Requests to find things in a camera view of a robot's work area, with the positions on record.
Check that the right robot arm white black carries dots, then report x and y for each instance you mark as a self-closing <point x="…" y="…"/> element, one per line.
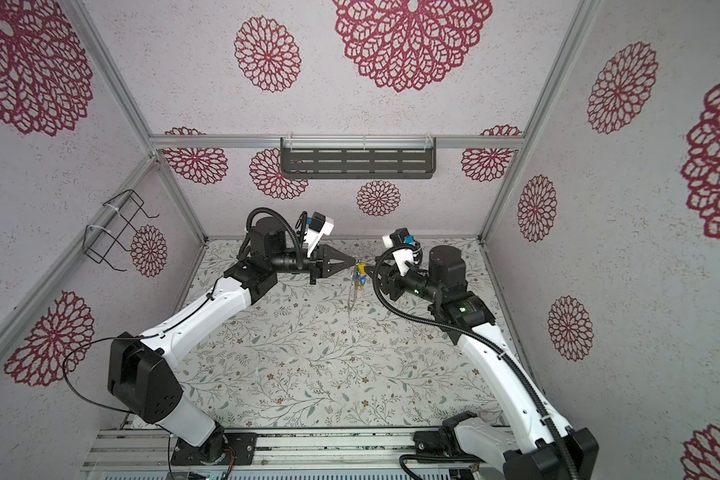
<point x="541" y="443"/>

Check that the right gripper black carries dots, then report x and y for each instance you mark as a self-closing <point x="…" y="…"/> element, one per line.
<point x="391" y="284"/>

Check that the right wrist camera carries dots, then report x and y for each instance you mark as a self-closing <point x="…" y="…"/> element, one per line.
<point x="408" y="252"/>

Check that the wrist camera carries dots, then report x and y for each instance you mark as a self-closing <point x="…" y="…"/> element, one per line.
<point x="317" y="226"/>
<point x="408" y="252"/>

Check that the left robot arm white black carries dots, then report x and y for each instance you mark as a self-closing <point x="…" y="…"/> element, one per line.
<point x="141" y="367"/>

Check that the grey slotted wall shelf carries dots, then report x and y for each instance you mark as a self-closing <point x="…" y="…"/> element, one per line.
<point x="358" y="160"/>

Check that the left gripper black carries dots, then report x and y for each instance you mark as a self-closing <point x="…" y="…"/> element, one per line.
<point x="326" y="254"/>

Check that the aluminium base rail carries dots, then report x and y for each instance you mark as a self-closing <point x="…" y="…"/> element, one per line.
<point x="291" y="453"/>

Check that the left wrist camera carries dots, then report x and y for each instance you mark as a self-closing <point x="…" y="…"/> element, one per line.
<point x="317" y="226"/>

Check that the black wire wall basket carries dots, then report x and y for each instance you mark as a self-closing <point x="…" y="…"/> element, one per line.
<point x="100" y="239"/>

